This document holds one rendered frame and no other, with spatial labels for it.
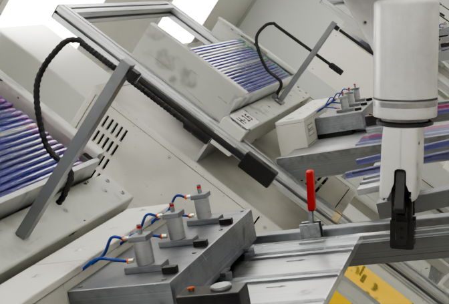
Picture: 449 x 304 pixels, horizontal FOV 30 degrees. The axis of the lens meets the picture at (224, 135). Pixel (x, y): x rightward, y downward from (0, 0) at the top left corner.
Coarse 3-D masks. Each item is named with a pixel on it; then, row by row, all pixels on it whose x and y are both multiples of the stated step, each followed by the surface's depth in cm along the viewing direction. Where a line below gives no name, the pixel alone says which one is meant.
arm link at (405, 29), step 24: (384, 0) 107; (408, 0) 106; (432, 0) 106; (384, 24) 107; (408, 24) 106; (432, 24) 107; (384, 48) 108; (408, 48) 106; (432, 48) 107; (384, 72) 108; (408, 72) 107; (432, 72) 108; (384, 96) 109; (408, 96) 107; (432, 96) 108
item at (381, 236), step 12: (420, 228) 114; (432, 228) 113; (444, 228) 112; (300, 240) 119; (312, 240) 118; (324, 240) 117; (336, 240) 117; (348, 240) 116; (360, 240) 116; (372, 240) 115; (384, 240) 115; (264, 252) 120
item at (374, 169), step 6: (426, 156) 140; (432, 156) 140; (438, 156) 140; (444, 156) 140; (360, 168) 145; (366, 168) 143; (372, 168) 143; (378, 168) 143; (348, 174) 144; (354, 174) 144; (360, 174) 144; (366, 174) 144
